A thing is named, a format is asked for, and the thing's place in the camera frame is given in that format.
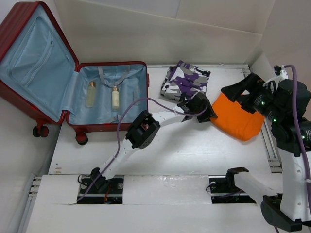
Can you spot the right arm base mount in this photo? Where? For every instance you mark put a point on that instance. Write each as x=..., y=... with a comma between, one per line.
x=224, y=191

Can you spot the purple camouflage garment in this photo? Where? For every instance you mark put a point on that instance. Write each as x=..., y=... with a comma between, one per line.
x=183, y=81

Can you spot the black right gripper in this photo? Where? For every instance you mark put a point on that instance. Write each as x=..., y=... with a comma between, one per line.
x=255, y=85

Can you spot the white foam cover panel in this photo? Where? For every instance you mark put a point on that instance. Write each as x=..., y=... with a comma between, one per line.
x=166, y=190

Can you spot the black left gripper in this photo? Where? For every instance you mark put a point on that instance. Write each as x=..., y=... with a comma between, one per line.
x=208, y=115

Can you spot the clear bottle with pump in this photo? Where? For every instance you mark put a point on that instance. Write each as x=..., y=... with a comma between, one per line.
x=115, y=98

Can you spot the orange garment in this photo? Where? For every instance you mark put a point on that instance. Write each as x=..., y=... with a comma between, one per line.
x=235, y=121

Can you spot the red hard-shell suitcase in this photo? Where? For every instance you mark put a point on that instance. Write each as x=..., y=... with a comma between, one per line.
x=41, y=76

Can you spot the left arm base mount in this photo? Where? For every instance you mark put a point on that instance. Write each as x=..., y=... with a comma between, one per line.
x=112, y=192

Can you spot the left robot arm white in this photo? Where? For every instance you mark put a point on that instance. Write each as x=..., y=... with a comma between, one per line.
x=143, y=130

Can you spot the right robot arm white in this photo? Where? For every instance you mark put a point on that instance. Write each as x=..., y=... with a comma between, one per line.
x=283, y=102

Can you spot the yellow bottle with gold cap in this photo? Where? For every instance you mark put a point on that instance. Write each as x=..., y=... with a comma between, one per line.
x=90, y=95

